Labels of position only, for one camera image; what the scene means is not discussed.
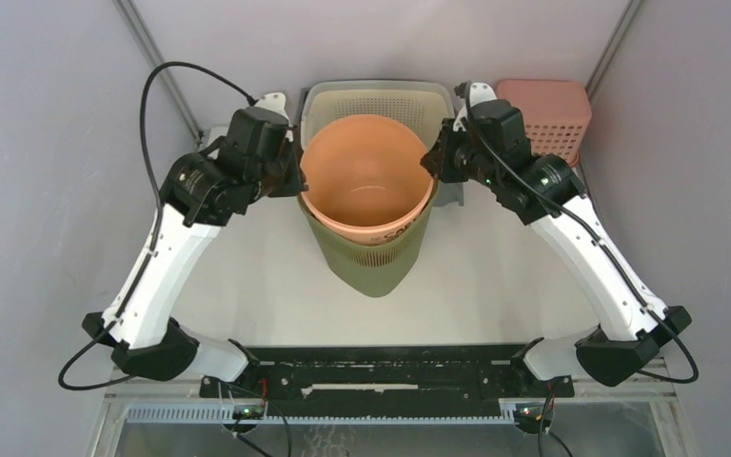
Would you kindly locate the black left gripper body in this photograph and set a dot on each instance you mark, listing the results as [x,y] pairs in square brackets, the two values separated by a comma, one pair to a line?
[268,172]

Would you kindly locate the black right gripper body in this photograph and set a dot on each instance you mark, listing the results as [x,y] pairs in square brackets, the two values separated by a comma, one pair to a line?
[478,167]

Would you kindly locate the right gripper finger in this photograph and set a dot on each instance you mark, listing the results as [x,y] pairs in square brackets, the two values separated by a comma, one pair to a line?
[441,161]
[453,130]

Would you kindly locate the orange plastic bucket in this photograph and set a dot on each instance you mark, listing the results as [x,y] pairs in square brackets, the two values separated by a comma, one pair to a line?
[364,178]

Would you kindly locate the pink perforated plastic basket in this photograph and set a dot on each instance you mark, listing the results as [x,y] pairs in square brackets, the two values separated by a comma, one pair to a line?
[556,114]

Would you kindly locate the green perforated waste bin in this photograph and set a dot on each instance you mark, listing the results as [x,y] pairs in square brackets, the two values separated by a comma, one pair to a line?
[374,271]

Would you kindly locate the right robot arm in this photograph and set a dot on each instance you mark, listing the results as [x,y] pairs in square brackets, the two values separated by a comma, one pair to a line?
[637,332]

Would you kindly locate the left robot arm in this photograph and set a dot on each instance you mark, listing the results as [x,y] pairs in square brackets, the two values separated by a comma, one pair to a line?
[203,190]

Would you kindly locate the cream perforated plastic basket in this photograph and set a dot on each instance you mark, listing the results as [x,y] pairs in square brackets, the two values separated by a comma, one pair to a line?
[418,105]

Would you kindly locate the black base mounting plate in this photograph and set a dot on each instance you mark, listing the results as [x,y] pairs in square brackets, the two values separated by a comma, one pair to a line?
[488,369]

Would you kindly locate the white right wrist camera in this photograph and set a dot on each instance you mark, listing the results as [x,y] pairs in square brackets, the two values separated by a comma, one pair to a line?
[470,94]

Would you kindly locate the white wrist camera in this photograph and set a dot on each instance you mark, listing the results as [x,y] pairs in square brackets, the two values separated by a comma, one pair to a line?
[274,104]
[470,94]

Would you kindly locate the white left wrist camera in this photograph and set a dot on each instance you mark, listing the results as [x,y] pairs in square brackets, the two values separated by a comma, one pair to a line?
[274,104]

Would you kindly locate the left aluminium frame post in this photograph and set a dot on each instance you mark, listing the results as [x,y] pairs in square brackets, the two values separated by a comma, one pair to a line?
[148,47]

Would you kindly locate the aluminium frame post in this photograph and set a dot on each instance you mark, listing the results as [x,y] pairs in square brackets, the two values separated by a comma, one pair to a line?
[630,15]
[148,47]

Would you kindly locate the right aluminium frame post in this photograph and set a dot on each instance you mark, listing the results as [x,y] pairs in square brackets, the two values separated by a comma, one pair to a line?
[630,15]

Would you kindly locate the aluminium front rail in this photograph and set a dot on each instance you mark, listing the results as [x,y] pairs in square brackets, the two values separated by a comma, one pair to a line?
[189,401]

